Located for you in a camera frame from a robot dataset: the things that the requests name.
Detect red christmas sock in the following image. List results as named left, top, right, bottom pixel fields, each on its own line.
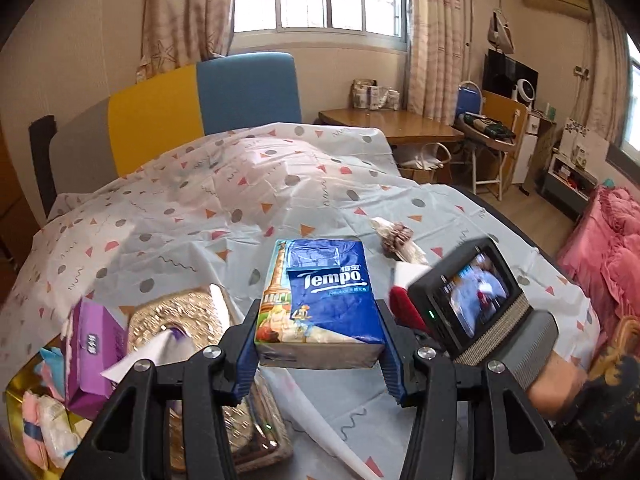
left=388, top=285, right=430, bottom=334

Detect blue tempo tissue pack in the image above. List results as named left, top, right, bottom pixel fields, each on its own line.
left=255, top=238, right=385, bottom=370

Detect dusty pink scrunchie with cloth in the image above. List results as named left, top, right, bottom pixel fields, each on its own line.
left=370, top=217, right=428, bottom=266

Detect blue plush toy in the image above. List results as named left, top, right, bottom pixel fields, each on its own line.
left=36, top=347, right=65, bottom=402

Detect pink fluffy sock roll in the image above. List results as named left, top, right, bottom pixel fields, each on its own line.
left=22, top=390, right=49, bottom=470

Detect white packaged wipes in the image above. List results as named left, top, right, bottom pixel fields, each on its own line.
left=37, top=396, right=80, bottom=469

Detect patterned sleeve forearm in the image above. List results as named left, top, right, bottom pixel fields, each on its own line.
left=552, top=348, right=639, bottom=479

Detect person right hand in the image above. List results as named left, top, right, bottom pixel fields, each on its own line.
left=527, top=351, right=588, bottom=420

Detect ornate gold tissue box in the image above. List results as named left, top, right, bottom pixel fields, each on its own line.
left=127, top=284, right=293, bottom=474

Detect pink ruffled bedspread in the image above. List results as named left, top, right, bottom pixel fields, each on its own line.
left=556, top=186, right=640, bottom=340

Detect patterned plastic tablecloth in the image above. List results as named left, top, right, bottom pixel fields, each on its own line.
left=0, top=121, right=601, bottom=480

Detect purple tissue box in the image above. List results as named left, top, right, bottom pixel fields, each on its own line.
left=61, top=297, right=126, bottom=420

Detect white low shelf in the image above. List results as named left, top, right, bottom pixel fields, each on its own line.
left=540, top=151, right=598, bottom=218

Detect white basket under desk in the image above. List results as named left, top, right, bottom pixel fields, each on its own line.
left=394, top=142, right=451, bottom=171

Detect gold metal tray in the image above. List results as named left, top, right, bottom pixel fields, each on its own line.
left=4, top=347, right=91, bottom=479

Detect wooden desk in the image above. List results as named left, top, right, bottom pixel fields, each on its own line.
left=318, top=108, right=464, bottom=145

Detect blue folding chair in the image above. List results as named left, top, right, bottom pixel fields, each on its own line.
left=454, top=81, right=526, bottom=202

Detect grey yellow blue headboard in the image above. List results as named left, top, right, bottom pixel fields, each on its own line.
left=47, top=52, right=302, bottom=194

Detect packages on desk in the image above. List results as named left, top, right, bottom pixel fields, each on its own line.
left=350, top=78, right=400, bottom=110

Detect white round fan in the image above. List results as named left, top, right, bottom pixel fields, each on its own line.
left=512, top=78, right=536, bottom=110

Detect black television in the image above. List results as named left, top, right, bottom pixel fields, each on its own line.
left=482, top=50, right=538, bottom=99

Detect black rolled mat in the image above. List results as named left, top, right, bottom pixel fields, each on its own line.
left=28, top=115, right=58, bottom=216

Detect left floral curtain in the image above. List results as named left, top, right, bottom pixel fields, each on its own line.
left=136, top=0, right=234, bottom=82

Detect floral curtain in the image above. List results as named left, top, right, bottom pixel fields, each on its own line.
left=136, top=0, right=234, bottom=82
left=407, top=0, right=464, bottom=125

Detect right floral curtain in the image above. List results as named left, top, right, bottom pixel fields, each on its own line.
left=407, top=0, right=464, bottom=125

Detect gripper mounted camera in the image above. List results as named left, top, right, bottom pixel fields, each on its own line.
left=408, top=237, right=533, bottom=366

